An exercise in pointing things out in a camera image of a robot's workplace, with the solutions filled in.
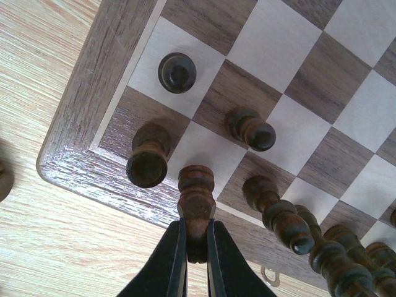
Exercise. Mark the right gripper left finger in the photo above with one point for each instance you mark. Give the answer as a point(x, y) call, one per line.
point(165, 272)

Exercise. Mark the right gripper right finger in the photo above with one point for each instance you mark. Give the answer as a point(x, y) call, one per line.
point(228, 272)

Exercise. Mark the dark knight chess piece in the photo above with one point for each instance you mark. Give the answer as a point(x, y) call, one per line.
point(196, 205)

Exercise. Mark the dark bishop chess piece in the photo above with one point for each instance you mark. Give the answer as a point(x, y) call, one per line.
point(382, 255)

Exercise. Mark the metal board latch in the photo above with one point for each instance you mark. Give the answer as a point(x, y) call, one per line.
point(270, 277)

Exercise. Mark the wooden chess board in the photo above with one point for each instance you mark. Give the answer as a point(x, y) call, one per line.
point(275, 117)

